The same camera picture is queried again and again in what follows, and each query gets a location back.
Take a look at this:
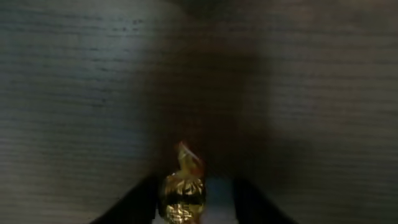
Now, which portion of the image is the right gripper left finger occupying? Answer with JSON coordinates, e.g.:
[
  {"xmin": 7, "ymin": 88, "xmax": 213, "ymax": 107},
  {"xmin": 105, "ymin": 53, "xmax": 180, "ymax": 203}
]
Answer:
[{"xmin": 90, "ymin": 175, "xmax": 159, "ymax": 224}]

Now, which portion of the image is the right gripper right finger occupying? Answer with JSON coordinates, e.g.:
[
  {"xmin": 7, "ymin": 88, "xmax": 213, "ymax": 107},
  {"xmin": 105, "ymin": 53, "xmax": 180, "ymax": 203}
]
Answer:
[{"xmin": 233, "ymin": 179, "xmax": 299, "ymax": 224}]

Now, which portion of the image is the gold candy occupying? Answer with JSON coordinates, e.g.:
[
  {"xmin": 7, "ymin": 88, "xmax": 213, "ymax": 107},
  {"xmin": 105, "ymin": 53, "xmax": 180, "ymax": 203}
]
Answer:
[{"xmin": 158, "ymin": 140, "xmax": 206, "ymax": 224}]

